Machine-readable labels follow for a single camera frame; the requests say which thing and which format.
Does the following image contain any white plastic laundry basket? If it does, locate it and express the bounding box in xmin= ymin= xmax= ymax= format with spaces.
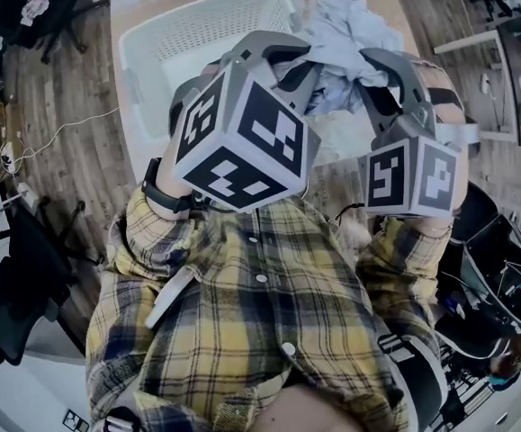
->
xmin=118 ymin=0 xmax=306 ymax=141

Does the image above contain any dark desk with white legs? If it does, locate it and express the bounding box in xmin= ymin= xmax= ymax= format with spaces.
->
xmin=434 ymin=13 xmax=521 ymax=148

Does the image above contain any person's right hand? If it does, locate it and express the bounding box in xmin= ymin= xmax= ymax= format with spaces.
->
xmin=416 ymin=58 xmax=467 ymax=126

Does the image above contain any white flat pocket device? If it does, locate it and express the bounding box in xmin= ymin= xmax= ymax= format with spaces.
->
xmin=145 ymin=270 xmax=194 ymax=330

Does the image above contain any black strap with buckle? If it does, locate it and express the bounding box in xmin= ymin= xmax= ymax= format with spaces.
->
xmin=102 ymin=405 xmax=142 ymax=432

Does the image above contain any light blue clothes garment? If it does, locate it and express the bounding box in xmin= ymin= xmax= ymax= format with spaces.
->
xmin=272 ymin=0 xmax=408 ymax=119

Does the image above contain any black wristband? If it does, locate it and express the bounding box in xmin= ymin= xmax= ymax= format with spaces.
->
xmin=141 ymin=157 xmax=198 ymax=215

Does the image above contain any white power strip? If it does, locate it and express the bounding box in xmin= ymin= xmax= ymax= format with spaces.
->
xmin=0 ymin=144 xmax=21 ymax=175

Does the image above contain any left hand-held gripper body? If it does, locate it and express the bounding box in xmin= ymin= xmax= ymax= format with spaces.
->
xmin=168 ymin=31 xmax=323 ymax=212

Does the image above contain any person's right forearm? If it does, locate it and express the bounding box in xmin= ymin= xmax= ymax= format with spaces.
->
xmin=358 ymin=144 xmax=472 ymax=283

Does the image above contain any black round stool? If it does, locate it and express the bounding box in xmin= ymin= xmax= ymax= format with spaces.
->
xmin=460 ymin=180 xmax=520 ymax=242

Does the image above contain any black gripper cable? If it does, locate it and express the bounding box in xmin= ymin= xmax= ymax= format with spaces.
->
xmin=334 ymin=202 xmax=365 ymax=224

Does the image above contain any person's yellow plaid shirt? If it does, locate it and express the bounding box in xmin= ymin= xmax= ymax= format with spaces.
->
xmin=85 ymin=186 xmax=454 ymax=432

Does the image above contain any person's left forearm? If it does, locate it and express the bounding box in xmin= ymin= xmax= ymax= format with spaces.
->
xmin=106 ymin=140 xmax=210 ymax=283

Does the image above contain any pink and white cloth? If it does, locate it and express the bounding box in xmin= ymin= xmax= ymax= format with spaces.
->
xmin=19 ymin=0 xmax=50 ymax=27

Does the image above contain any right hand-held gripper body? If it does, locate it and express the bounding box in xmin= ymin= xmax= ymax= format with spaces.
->
xmin=357 ymin=118 xmax=463 ymax=220

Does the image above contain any long white floor cable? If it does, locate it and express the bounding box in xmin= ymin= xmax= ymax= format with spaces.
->
xmin=14 ymin=108 xmax=121 ymax=161

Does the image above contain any black open equipment case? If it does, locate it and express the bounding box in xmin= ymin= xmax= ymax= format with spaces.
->
xmin=435 ymin=213 xmax=521 ymax=362

